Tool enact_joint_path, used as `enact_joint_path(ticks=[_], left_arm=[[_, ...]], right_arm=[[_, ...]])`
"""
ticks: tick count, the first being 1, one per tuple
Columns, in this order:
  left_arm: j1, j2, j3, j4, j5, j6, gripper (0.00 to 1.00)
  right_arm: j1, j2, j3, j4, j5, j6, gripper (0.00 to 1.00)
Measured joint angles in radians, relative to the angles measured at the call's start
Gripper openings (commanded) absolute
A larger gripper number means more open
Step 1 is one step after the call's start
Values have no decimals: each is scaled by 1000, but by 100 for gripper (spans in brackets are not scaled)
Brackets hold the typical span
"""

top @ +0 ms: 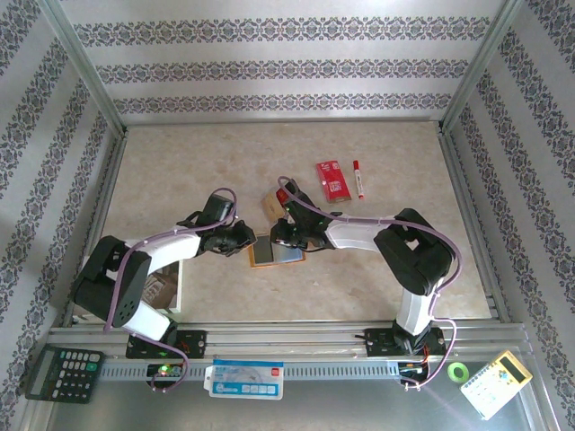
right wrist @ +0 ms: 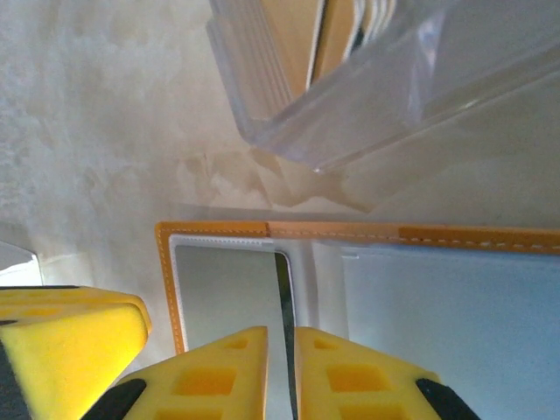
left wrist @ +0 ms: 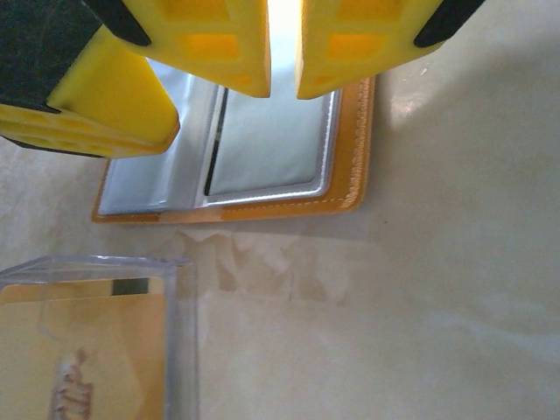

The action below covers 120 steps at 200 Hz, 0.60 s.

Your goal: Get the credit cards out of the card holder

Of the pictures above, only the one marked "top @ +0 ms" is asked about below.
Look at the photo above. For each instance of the orange leather card holder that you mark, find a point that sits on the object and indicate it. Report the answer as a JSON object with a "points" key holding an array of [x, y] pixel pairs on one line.
{"points": [[278, 259]]}

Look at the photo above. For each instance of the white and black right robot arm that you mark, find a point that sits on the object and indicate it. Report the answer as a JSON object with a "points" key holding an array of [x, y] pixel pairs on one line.
{"points": [[355, 235]]}

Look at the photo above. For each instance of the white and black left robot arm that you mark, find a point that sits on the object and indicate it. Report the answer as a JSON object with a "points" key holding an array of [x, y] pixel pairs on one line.
{"points": [[170, 251]]}

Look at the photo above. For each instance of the clear acrylic card stand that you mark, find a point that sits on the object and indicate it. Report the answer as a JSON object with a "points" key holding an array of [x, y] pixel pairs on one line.
{"points": [[271, 215]]}

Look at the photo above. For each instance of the gold card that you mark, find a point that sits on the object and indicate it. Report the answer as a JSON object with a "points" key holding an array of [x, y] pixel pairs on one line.
{"points": [[271, 205]]}

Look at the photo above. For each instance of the plain red card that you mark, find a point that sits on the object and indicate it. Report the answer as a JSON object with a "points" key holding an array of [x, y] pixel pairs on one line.
{"points": [[281, 194]]}

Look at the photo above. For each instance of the red card box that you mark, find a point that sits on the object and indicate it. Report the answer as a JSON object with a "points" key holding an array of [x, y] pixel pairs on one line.
{"points": [[332, 179]]}

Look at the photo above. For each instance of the red whiteboard marker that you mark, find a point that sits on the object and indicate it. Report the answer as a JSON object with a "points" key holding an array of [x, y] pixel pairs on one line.
{"points": [[358, 179]]}

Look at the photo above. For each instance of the blue white ruler set package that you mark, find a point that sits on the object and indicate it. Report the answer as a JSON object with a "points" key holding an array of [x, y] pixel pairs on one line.
{"points": [[245, 381]]}

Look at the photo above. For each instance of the small circuit board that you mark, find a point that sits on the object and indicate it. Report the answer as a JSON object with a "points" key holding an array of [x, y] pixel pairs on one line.
{"points": [[411, 368], [164, 371]]}

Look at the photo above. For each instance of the green tape roll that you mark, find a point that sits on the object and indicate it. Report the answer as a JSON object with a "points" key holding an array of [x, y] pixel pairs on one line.
{"points": [[450, 372]]}

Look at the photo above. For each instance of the black desk calculator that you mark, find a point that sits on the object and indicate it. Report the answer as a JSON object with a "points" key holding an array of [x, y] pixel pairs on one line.
{"points": [[67, 372]]}

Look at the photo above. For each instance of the yellow and white calculator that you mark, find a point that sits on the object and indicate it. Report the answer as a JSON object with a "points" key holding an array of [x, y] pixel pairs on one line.
{"points": [[494, 386]]}

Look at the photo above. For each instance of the aluminium mounting rail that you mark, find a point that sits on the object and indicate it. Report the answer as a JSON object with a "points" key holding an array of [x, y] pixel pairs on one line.
{"points": [[292, 336]]}

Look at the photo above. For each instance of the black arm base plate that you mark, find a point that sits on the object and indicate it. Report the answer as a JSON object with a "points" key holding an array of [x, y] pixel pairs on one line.
{"points": [[379, 343], [195, 343]]}

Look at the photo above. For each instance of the aluminium table end rail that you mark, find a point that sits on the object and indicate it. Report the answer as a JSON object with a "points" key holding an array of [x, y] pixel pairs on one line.
{"points": [[283, 120]]}

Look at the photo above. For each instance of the aluminium table side rail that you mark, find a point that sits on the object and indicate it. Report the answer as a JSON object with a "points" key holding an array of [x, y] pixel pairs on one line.
{"points": [[458, 179], [108, 179]]}

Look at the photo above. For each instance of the aluminium frame post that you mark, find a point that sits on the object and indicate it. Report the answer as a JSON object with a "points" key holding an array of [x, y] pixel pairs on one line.
{"points": [[81, 58], [487, 58]]}

